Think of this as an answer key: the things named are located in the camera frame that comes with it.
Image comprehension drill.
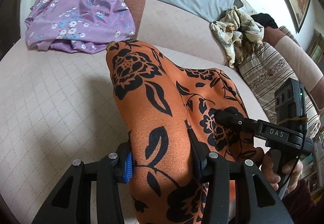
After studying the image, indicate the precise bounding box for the orange black floral blouse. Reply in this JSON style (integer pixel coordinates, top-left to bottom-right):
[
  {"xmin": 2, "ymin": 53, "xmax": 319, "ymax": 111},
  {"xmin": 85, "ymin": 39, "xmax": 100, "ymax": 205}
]
[{"xmin": 106, "ymin": 40, "xmax": 264, "ymax": 223}]

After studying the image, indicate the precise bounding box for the person right hand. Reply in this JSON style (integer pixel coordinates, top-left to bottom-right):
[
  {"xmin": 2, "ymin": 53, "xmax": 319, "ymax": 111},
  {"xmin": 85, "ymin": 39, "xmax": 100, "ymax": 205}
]
[{"xmin": 260, "ymin": 149, "xmax": 304, "ymax": 198}]

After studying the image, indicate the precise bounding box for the striped beige cushion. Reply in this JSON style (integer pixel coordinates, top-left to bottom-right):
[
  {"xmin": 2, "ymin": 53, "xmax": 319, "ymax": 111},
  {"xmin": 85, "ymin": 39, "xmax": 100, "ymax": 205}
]
[{"xmin": 238, "ymin": 41, "xmax": 321, "ymax": 138}]

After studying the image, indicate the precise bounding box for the cream floral crumpled cloth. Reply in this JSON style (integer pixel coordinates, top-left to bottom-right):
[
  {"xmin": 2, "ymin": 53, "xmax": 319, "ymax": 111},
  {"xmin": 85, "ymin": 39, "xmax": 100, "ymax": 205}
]
[{"xmin": 210, "ymin": 5, "xmax": 264, "ymax": 69}]

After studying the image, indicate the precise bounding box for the black cloth on armrest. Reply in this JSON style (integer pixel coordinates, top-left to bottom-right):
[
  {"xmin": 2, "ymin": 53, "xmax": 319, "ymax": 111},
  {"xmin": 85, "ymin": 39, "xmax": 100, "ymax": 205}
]
[{"xmin": 251, "ymin": 13, "xmax": 278, "ymax": 29}]

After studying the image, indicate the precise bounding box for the purple floral garment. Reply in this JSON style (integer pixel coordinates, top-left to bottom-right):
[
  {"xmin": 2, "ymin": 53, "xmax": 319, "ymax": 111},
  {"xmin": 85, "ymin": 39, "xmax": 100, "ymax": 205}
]
[{"xmin": 25, "ymin": 0, "xmax": 136, "ymax": 54}]

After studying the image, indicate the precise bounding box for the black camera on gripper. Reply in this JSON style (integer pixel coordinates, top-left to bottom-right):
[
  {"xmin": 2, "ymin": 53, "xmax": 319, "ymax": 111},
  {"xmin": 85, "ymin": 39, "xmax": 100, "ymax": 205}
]
[{"xmin": 275, "ymin": 78, "xmax": 308, "ymax": 136}]

